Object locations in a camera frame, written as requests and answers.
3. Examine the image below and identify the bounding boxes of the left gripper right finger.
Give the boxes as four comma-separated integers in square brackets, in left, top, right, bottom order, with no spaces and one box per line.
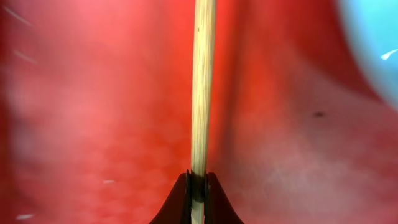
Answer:
[204,172,244,224]

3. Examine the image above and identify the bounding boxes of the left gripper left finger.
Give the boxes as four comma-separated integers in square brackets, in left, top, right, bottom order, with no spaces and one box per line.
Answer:
[150,170,192,224]

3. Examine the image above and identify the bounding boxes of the wooden chopstick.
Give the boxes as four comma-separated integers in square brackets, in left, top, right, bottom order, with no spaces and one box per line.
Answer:
[191,0,216,224]

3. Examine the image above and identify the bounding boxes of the light blue round plate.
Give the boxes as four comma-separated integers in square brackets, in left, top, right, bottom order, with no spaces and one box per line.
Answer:
[337,0,397,109]

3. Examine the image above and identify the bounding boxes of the red plastic tray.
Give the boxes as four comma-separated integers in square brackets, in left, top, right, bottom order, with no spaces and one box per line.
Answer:
[1,1,397,223]

